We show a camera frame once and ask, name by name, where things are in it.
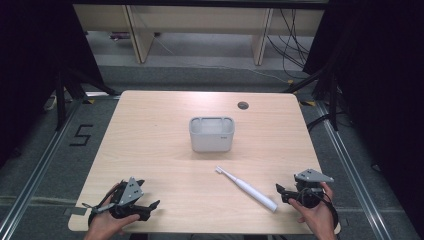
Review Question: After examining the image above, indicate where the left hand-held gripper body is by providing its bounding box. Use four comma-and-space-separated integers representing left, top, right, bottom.
109, 176, 152, 222

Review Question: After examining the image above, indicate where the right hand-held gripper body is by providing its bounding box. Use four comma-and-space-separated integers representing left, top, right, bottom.
282, 168, 335, 210

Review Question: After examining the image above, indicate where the person's right hand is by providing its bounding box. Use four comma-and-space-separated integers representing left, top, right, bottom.
287, 181, 338, 240

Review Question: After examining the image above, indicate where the person's left hand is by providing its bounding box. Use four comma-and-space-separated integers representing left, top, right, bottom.
83, 182, 141, 240

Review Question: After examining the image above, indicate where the white electric toothbrush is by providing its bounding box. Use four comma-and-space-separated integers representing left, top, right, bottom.
214, 165, 279, 214

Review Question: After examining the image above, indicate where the grey plastic holder box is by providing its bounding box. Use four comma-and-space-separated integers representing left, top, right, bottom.
188, 115, 236, 154

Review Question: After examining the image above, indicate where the black metal stand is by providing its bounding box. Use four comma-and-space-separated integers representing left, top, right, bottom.
282, 61, 340, 132
54, 65, 118, 132

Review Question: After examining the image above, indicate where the black curtain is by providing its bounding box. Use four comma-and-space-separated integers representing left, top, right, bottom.
0, 0, 105, 169
302, 0, 424, 231

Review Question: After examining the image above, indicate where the light wooden shelf unit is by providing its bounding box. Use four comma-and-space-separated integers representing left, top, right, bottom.
72, 3, 326, 66

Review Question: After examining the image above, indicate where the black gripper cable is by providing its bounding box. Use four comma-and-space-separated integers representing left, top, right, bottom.
81, 183, 118, 228
301, 187, 340, 232

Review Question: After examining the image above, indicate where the aluminium floor rail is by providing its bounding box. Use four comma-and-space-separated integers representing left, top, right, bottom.
0, 98, 84, 240
315, 100, 394, 240

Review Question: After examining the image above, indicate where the thick black floor cable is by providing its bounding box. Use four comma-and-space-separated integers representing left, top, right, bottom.
305, 112, 336, 133

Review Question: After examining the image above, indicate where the bundle of black cables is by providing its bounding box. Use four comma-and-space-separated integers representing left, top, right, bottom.
265, 7, 312, 80

